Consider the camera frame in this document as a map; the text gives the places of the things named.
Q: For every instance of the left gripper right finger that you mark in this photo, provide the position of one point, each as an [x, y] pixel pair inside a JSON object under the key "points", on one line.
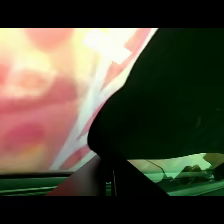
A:
{"points": [[133, 181]]}

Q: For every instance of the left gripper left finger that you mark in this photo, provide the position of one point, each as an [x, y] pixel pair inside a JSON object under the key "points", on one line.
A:
{"points": [[90, 180]]}

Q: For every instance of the black garment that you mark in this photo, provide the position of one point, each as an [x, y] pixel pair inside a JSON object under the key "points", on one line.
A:
{"points": [[166, 100]]}

